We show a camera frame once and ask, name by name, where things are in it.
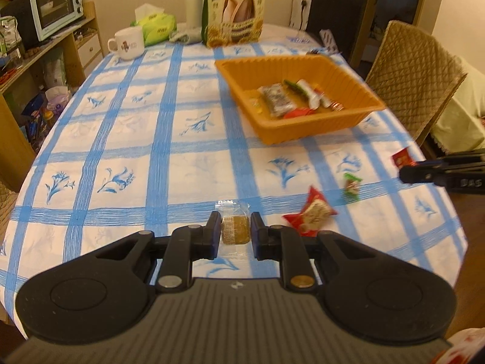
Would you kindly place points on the orange plastic tray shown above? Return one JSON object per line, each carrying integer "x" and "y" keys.
{"x": 303, "y": 129}

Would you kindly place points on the green tissue pack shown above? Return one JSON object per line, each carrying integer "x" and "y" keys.
{"x": 159, "y": 26}

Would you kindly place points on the light blue toaster oven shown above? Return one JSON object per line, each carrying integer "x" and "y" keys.
{"x": 53, "y": 7}

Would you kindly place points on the red packet with round face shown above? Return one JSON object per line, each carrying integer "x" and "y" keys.
{"x": 401, "y": 157}

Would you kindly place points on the wooden shelf unit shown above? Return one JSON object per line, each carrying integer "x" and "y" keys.
{"x": 13, "y": 148}

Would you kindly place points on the red packet with beige oval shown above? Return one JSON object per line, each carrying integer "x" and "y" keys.
{"x": 312, "y": 212}

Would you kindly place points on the white thermos bottle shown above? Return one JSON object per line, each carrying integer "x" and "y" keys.
{"x": 194, "y": 5}

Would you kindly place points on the black appliance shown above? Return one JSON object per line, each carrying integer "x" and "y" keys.
{"x": 22, "y": 22}

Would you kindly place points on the clear packet with tan snack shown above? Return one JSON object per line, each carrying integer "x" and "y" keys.
{"x": 235, "y": 229}

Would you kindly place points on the white mug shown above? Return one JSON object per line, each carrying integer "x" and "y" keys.
{"x": 129, "y": 43}

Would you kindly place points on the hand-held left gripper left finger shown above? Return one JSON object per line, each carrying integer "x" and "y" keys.
{"x": 216, "y": 231}

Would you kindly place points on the pale green sofa cover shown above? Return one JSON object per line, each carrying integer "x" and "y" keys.
{"x": 466, "y": 110}

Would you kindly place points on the white paper bag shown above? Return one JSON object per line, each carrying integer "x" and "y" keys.
{"x": 55, "y": 68}

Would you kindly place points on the dark red snack packet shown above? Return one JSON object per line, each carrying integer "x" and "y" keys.
{"x": 335, "y": 105}

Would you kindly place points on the green and white snack bag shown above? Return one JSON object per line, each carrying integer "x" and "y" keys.
{"x": 9, "y": 36}

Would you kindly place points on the red packet with gold print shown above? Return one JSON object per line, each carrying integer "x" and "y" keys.
{"x": 299, "y": 113}

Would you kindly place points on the green and brown snack packet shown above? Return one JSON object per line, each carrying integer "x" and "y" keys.
{"x": 352, "y": 186}

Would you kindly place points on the blue checked tablecloth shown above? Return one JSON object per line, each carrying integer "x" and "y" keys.
{"x": 151, "y": 129}

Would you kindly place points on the dark cabinet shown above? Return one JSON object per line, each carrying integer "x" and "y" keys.
{"x": 341, "y": 7}

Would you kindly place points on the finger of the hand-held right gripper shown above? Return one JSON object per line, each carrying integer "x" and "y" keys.
{"x": 420, "y": 173}

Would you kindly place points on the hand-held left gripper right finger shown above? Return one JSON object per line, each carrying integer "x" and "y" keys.
{"x": 257, "y": 235}

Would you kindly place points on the dark green snack packet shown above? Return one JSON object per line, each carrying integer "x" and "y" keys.
{"x": 295, "y": 86}

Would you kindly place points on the large seed snack bag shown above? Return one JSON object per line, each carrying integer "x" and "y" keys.
{"x": 235, "y": 11}

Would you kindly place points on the grey crumpled cloth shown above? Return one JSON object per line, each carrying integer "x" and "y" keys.
{"x": 182, "y": 37}

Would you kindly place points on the clear packet with dark print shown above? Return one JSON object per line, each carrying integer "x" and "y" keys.
{"x": 276, "y": 100}

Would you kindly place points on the red printed clothing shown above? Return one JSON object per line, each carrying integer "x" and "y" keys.
{"x": 462, "y": 349}

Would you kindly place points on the white candy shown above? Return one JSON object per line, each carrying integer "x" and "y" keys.
{"x": 310, "y": 93}

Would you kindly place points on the tan quilted chair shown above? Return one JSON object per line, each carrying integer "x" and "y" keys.
{"x": 409, "y": 68}
{"x": 5, "y": 204}

